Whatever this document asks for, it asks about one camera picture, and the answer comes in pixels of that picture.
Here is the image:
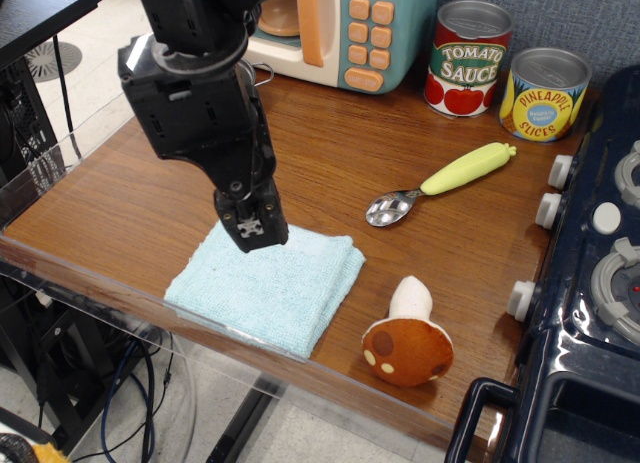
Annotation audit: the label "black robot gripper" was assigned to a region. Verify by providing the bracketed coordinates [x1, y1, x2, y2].
[118, 34, 289, 253]

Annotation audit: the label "yellow handled metal spoon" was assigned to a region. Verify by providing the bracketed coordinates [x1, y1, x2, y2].
[365, 142, 517, 227]

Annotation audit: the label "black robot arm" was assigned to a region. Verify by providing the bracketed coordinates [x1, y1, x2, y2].
[118, 0, 288, 252]

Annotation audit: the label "light blue folded towel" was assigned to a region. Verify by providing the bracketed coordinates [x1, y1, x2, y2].
[164, 224, 365, 359]

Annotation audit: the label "small steel pot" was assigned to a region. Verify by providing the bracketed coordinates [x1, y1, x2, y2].
[240, 59, 275, 87]

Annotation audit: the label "black table leg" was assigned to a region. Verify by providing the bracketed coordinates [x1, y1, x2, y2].
[205, 374, 286, 463]

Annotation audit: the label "plush brown mushroom toy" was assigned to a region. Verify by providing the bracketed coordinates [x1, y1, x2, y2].
[361, 276, 454, 387]

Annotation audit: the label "teal toy microwave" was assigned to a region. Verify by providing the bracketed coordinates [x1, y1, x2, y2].
[244, 0, 437, 94]

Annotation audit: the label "clear acrylic table guard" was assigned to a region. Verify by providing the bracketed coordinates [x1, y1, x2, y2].
[1, 63, 457, 440]

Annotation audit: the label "tomato sauce can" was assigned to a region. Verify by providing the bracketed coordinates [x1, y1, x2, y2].
[424, 0, 514, 117]

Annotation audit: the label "yellow plush object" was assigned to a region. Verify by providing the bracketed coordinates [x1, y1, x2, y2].
[1, 433, 70, 463]

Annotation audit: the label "black side desk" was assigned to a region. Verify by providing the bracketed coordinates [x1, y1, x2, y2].
[1, 0, 103, 68]

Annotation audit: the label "pineapple slices can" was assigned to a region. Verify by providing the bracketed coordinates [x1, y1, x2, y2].
[499, 47, 592, 143]

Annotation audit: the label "dark blue toy stove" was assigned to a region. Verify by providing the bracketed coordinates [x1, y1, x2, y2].
[446, 66, 639, 462]

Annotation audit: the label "black cable under table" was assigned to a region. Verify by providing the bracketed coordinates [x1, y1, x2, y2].
[74, 332, 176, 463]

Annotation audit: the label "blue cable under table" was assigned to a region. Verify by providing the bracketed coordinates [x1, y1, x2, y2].
[99, 340, 156, 463]

